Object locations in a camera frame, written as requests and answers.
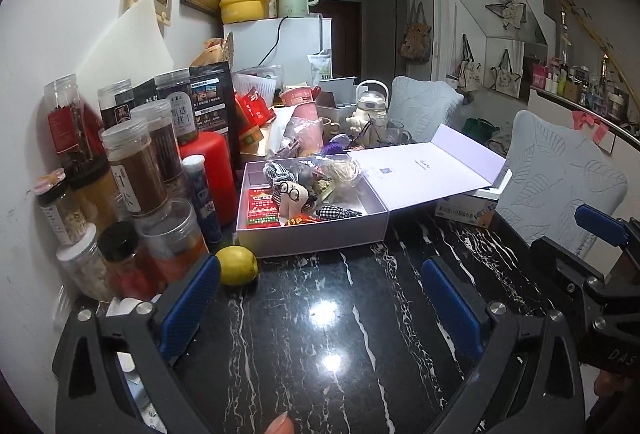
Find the orange white cardboard box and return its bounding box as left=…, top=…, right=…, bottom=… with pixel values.
left=435, top=194, right=497, bottom=228

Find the red white snack packet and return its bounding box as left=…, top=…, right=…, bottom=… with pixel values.
left=245, top=188, right=281, bottom=229

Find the open lavender gift box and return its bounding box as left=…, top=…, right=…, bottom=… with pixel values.
left=236, top=124, right=506, bottom=259

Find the red snack bag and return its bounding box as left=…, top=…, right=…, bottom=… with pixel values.
left=235, top=88, right=277, bottom=127

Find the white plush toy with glasses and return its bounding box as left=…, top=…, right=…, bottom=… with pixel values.
left=273, top=181, right=309, bottom=220

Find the black white gingham cloth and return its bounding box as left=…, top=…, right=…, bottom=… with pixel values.
left=262, top=156, right=361, bottom=224

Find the dark label jar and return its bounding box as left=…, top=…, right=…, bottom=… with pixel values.
left=154, top=68, right=198, bottom=146

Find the glass pitcher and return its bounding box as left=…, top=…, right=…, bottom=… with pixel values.
left=382, top=120, right=413, bottom=146

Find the brown ceramic mug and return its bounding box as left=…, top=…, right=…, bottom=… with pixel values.
left=321, top=117, right=341, bottom=144

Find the clear bag round cake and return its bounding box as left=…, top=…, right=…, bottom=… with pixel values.
left=321, top=155, right=361, bottom=188

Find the brown powder jar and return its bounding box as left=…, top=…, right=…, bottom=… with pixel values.
left=101, top=117, right=168, bottom=217

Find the blue white tube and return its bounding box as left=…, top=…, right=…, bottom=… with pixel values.
left=181, top=155, right=222, bottom=246

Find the white box of bottles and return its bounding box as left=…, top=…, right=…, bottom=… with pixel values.
left=316, top=77, right=357, bottom=119

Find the black printed package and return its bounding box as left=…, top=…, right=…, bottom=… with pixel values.
left=189, top=62, right=241, bottom=170

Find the amber liquid plastic jar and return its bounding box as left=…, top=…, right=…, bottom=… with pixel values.
left=134, top=198, right=208, bottom=283

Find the yellow lemon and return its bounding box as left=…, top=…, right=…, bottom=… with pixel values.
left=216, top=246, right=258, bottom=287

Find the grey leaf pattern cushion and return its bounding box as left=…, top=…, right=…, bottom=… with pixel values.
left=387, top=76, right=463, bottom=143

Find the white foam board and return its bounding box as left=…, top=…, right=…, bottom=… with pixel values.
left=76, top=0, right=174, bottom=109

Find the red cylindrical canister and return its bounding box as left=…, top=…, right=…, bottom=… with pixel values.
left=179, top=131, right=238, bottom=226

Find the white mini fridge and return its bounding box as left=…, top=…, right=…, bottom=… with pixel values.
left=224, top=14, right=333, bottom=84

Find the pink tumbler cup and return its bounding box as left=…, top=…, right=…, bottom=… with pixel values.
left=280, top=86, right=323, bottom=156

